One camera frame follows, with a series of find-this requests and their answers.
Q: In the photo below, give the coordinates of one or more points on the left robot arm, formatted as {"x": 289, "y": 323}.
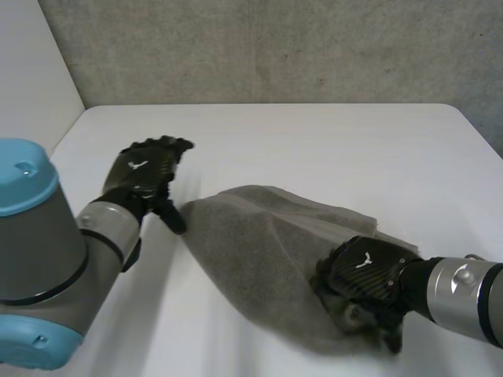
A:
{"x": 51, "y": 251}

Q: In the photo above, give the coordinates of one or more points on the grey towel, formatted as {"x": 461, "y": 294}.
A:
{"x": 255, "y": 251}

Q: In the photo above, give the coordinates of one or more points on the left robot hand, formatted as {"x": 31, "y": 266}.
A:
{"x": 135, "y": 173}

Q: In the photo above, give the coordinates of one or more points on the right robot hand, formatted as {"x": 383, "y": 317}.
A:
{"x": 365, "y": 271}

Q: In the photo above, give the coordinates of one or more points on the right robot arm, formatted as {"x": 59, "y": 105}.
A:
{"x": 467, "y": 294}

